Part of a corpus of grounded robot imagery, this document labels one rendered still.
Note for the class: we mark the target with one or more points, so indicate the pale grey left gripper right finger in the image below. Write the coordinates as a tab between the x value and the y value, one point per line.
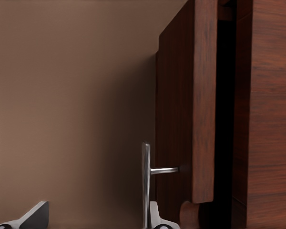
155	215

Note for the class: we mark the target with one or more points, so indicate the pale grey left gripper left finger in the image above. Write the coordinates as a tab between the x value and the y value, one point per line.
35	215

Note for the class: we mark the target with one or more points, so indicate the dark wooden drawer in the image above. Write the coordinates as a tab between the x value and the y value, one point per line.
188	107

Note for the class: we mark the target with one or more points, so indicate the dark wooden cabinet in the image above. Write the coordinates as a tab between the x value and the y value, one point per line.
264	114

